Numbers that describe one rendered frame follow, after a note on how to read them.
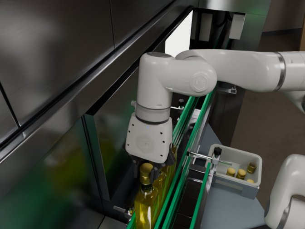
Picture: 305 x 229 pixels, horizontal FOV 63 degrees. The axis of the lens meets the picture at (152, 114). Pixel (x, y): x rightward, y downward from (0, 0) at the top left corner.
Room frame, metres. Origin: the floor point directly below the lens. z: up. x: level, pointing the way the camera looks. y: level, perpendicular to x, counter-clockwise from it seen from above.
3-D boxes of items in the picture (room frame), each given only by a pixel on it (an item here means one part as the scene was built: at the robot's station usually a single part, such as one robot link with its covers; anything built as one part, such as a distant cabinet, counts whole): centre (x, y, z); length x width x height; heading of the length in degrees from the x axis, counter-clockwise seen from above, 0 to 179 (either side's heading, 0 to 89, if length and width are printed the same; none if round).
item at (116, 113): (0.85, -0.02, 1.15); 0.90 x 0.03 x 0.34; 158
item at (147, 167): (0.39, 0.01, 1.16); 0.04 x 0.04 x 0.04
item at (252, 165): (0.70, -0.44, 0.79); 0.04 x 0.04 x 0.04
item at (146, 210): (0.39, 0.02, 0.99); 0.06 x 0.06 x 0.21; 68
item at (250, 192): (0.70, -0.32, 0.79); 0.27 x 0.17 x 0.08; 68
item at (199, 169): (0.63, -0.20, 0.85); 0.09 x 0.04 x 0.07; 68
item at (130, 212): (0.41, 0.09, 0.94); 0.07 x 0.04 x 0.13; 68
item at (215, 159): (0.62, -0.21, 0.95); 0.17 x 0.03 x 0.12; 68
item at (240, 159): (0.69, -0.35, 0.80); 0.22 x 0.17 x 0.09; 68
